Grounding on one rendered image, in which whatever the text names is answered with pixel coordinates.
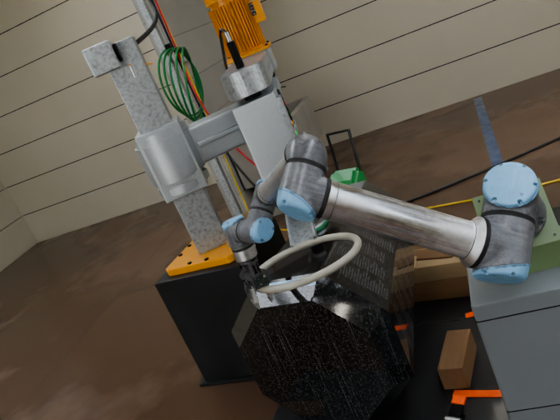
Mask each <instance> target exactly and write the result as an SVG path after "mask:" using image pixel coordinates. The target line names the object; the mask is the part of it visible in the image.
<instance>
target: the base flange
mask: <svg viewBox="0 0 560 420"><path fill-rule="evenodd" d="M234 260H235V257H234V256H233V251H232V249H231V248H230V247H228V245H227V244H226V243H225V244H223V245H222V246H220V247H216V248H214V249H213V250H210V251H208V252H205V253H204V254H201V255H200V254H199V253H198V250H197V249H196V247H195V245H194V243H193V241H191V242H190V243H189V244H188V245H187V246H186V248H185V249H184V250H183V251H182V252H181V253H180V254H179V255H178V256H177V257H176V258H175V259H174V261H173V262H172V263H171V264H170V265H169V266H168V267H167V268H166V271H167V274H168V275H169V276H175V275H178V274H183V273H189V272H193V271H197V270H201V269H204V268H211V267H216V266H219V265H223V264H227V263H231V262H232V261H234Z"/></svg>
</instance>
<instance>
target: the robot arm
mask: <svg viewBox="0 0 560 420"><path fill-rule="evenodd" d="M327 165H328V154H327V150H326V148H325V146H324V144H323V142H322V141H321V140H320V139H319V138H318V137H315V136H313V135H312V134H306V133H305V134H299V135H297V136H295V137H293V138H292V139H291V140H290V141H289V143H288V144H287V146H286V147H285V150H284V157H283V158H282V159H281V160H280V162H279V163H278V164H277V165H276V167H275V168H274V169H273V170H272V171H271V172H270V173H269V174H268V176H267V177H266V178H263V179H259V180H258V181H257V184H256V185H255V190H254V194H253V196H252V202H251V205H250V208H249V212H248V215H247V219H244V216H243V215H237V216H235V217H232V218H230V219H228V220H227V221H225V222H224V223H223V224H222V229H223V232H224V233H225V235H226V238H227V241H228V243H229V245H230V248H231V249H232V254H233V256H234V257H235V260H236V262H237V263H240V265H242V270H241V272H240V275H239V277H240V278H241V279H242V280H243V279H245V282H244V289H245V292H246V294H247V295H248V297H249V298H250V299H251V301H252V303H253V304H254V305H255V307H257V308H258V309H260V305H259V299H258V296H257V295H256V294H257V291H256V290H257V289H259V288H262V287H264V286H269V283H270V282H271V279H270V277H269V275H268V271H267V270H265V269H262V268H260V267H259V265H258V258H257V254H258V251H257V249H256V247H255V246H256V244H254V243H265V242H267V241H268V240H270V239H271V238H272V236H273V234H274V225H273V222H272V218H273V212H274V208H275V206H276V203H277V207H278V208H279V210H280V211H282V212H283V213H284V214H286V215H288V216H289V217H291V218H294V219H297V220H299V221H302V222H303V221H304V222H307V223H310V222H313V221H314V219H316V218H319V219H325V220H328V221H331V222H335V223H340V224H342V225H346V226H349V227H352V228H357V229H360V230H363V231H367V232H370V233H375V234H378V235H381V236H384V237H387V238H392V239H396V240H398V241H402V242H405V243H410V244H413V245H416V246H419V247H422V248H427V249H431V250H433V251H437V252H440V253H445V254H448V255H451V256H454V257H457V258H459V259H460V261H461V263H462V265H463V266H464V267H467V268H472V276H473V277H474V278H475V279H477V280H479V281H482V282H486V283H497V284H514V283H522V282H524V281H525V280H526V279H527V278H528V272H529V268H530V267H531V257H532V250H533V238H535V237H536V236H537V235H538V234H539V233H540V232H541V231H542V230H543V227H544V225H545V223H546V220H547V209H546V206H545V203H544V201H543V200H542V199H541V197H540V196H539V182H538V179H537V176H536V174H535V173H534V171H533V170H532V169H531V168H530V167H528V166H526V165H524V164H521V163H519V162H504V163H501V164H498V165H497V166H495V167H493V168H492V169H490V170H489V171H488V172H487V174H486V176H485V178H484V179H483V183H482V192H483V194H484V195H483V203H482V214H481V217H475V218H474V219H472V220H470V221H469V220H467V219H463V218H460V217H455V216H453V215H449V214H446V213H443V212H439V211H435V210H432V209H429V208H426V207H421V206H418V205H415V204H412V203H409V202H404V201H401V200H398V199H395V198H392V197H387V196H383V195H381V194H378V193H375V192H369V191H367V190H363V189H361V188H357V187H353V186H349V185H347V184H343V183H340V182H335V181H333V180H332V179H330V178H327V177H325V174H326V171H327ZM251 286H252V287H253V288H252V287H251Z"/></svg>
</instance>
